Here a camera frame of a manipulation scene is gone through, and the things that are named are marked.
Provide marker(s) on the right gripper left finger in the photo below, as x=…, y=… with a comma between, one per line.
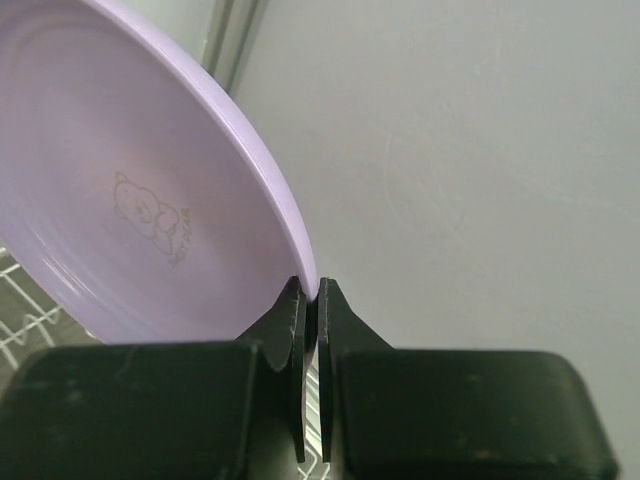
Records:
x=204, y=410

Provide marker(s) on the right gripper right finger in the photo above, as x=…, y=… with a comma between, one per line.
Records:
x=389, y=413

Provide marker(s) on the purple plate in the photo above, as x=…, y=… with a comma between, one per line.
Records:
x=133, y=189

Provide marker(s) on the white wire dish rack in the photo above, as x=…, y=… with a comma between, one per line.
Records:
x=30, y=319

